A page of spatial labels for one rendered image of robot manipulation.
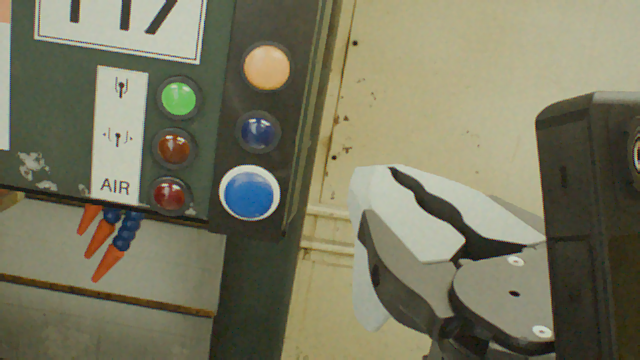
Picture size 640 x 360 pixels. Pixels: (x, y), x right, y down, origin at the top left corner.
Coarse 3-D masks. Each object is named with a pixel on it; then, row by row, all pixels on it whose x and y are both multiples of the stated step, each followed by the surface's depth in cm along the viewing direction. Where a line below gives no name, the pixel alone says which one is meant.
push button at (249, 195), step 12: (240, 180) 48; (252, 180) 48; (264, 180) 48; (228, 192) 48; (240, 192) 48; (252, 192) 48; (264, 192) 48; (228, 204) 49; (240, 204) 49; (252, 204) 49; (264, 204) 49; (240, 216) 49; (252, 216) 49
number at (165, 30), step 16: (112, 0) 45; (128, 0) 45; (144, 0) 45; (160, 0) 45; (176, 0) 45; (192, 0) 45; (112, 16) 45; (128, 16) 45; (144, 16) 45; (160, 16) 45; (176, 16) 45; (112, 32) 46; (128, 32) 46; (144, 32) 45; (160, 32) 45; (176, 32) 45
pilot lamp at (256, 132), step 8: (248, 120) 47; (256, 120) 47; (264, 120) 47; (248, 128) 47; (256, 128) 47; (264, 128) 47; (272, 128) 47; (248, 136) 47; (256, 136) 47; (264, 136) 47; (272, 136) 47; (248, 144) 48; (256, 144) 47; (264, 144) 48
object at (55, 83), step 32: (32, 0) 45; (224, 0) 45; (320, 0) 45; (32, 32) 46; (224, 32) 46; (320, 32) 46; (32, 64) 47; (64, 64) 46; (96, 64) 46; (128, 64) 46; (160, 64) 46; (192, 64) 46; (224, 64) 46; (320, 64) 48; (32, 96) 47; (64, 96) 47; (32, 128) 48; (64, 128) 48; (160, 128) 48; (192, 128) 48; (0, 160) 49; (32, 160) 49; (64, 160) 49; (32, 192) 51; (64, 192) 50; (192, 192) 50; (288, 192) 49; (288, 224) 52
